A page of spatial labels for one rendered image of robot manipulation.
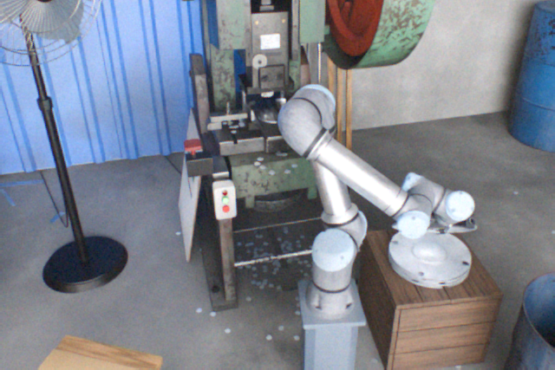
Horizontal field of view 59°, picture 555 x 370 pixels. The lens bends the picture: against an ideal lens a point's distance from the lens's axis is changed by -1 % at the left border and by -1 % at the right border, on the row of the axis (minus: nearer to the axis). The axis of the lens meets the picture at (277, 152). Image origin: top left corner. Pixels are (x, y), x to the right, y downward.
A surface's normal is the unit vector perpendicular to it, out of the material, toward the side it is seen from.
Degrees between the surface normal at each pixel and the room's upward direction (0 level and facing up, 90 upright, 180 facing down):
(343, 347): 90
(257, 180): 90
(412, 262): 0
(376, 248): 0
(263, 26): 90
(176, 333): 0
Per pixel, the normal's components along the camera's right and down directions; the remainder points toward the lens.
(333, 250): -0.06, -0.81
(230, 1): 0.25, 0.47
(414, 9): 0.24, 0.65
